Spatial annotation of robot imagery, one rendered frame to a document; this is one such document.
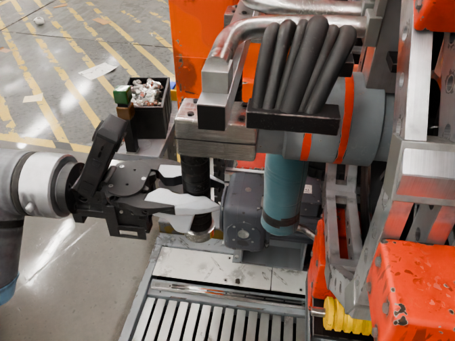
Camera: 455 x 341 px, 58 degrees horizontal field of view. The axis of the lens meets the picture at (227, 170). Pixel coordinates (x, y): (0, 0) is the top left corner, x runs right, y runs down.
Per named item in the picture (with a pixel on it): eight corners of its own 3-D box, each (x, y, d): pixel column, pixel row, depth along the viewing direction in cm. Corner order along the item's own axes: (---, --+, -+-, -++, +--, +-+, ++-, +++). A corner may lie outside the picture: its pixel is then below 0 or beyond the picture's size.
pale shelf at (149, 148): (159, 164, 123) (158, 156, 121) (105, 159, 125) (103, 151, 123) (191, 95, 156) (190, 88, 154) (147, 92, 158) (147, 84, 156)
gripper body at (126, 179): (165, 203, 61) (89, 195, 62) (159, 157, 56) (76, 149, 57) (150, 242, 55) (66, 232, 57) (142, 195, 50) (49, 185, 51)
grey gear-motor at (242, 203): (353, 298, 126) (380, 219, 104) (219, 281, 131) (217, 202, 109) (349, 253, 140) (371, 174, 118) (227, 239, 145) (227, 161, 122)
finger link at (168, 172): (225, 195, 60) (161, 196, 60) (224, 164, 56) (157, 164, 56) (225, 211, 57) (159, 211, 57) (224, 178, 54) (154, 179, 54)
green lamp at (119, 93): (128, 105, 111) (126, 92, 108) (114, 104, 111) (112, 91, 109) (133, 98, 114) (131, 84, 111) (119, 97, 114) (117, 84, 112)
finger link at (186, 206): (220, 231, 55) (157, 216, 57) (219, 198, 51) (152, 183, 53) (212, 247, 52) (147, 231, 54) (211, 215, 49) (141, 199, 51)
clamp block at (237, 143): (254, 163, 46) (256, 123, 42) (176, 155, 47) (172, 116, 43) (258, 138, 50) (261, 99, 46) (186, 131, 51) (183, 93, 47)
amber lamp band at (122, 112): (131, 120, 114) (128, 108, 111) (117, 120, 114) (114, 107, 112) (135, 113, 117) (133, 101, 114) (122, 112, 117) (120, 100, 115)
